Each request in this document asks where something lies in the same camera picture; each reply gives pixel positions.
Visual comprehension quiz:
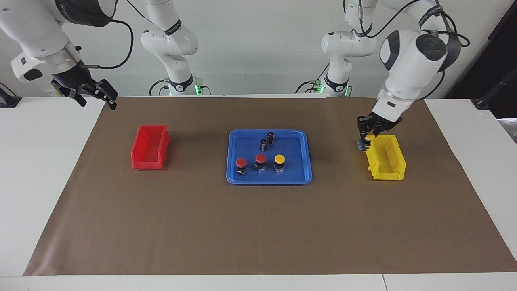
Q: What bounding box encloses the black background panel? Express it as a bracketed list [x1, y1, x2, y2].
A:
[442, 0, 517, 120]

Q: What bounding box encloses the red plastic bin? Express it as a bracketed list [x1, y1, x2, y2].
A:
[130, 124, 171, 170]

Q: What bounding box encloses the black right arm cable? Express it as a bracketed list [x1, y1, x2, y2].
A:
[79, 0, 150, 70]

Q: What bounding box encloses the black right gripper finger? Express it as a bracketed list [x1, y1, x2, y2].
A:
[98, 80, 118, 110]
[71, 87, 88, 108]

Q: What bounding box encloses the yellow plastic bin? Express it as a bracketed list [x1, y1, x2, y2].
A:
[366, 135, 406, 181]

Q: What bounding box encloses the brown paper mat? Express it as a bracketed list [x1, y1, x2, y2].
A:
[23, 96, 517, 277]

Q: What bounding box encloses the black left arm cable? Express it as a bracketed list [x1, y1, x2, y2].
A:
[345, 0, 471, 48]

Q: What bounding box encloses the blue plastic tray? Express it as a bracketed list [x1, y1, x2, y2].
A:
[226, 129, 313, 186]

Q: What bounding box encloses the black base cable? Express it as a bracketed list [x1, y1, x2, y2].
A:
[296, 63, 330, 94]

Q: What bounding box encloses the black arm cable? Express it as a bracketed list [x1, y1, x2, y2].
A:
[79, 0, 150, 70]
[345, 0, 471, 48]

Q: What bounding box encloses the black clamp with cable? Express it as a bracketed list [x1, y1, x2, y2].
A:
[0, 83, 22, 108]

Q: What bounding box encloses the black stand pole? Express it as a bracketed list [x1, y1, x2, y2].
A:
[472, 79, 517, 110]

